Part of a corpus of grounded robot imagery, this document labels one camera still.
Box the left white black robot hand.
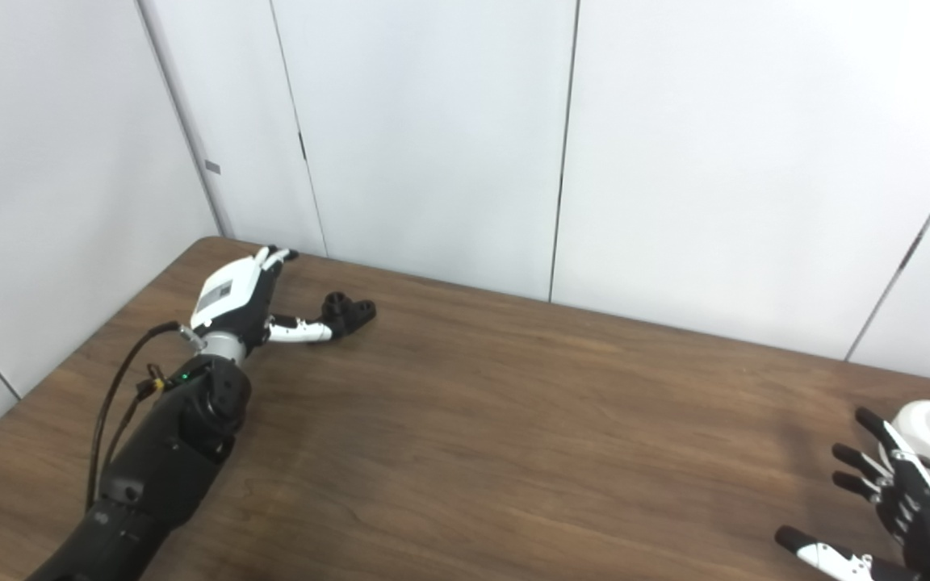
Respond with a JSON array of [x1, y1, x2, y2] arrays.
[[191, 246, 335, 351]]

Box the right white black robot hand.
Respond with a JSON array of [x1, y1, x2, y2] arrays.
[[775, 408, 930, 581]]

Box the black flanged holder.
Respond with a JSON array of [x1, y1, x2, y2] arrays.
[[321, 292, 377, 341]]

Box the left arm yellow connector wire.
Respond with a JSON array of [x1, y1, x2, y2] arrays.
[[136, 364, 169, 399]]

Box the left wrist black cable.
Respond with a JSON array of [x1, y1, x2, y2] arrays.
[[85, 320, 185, 511]]

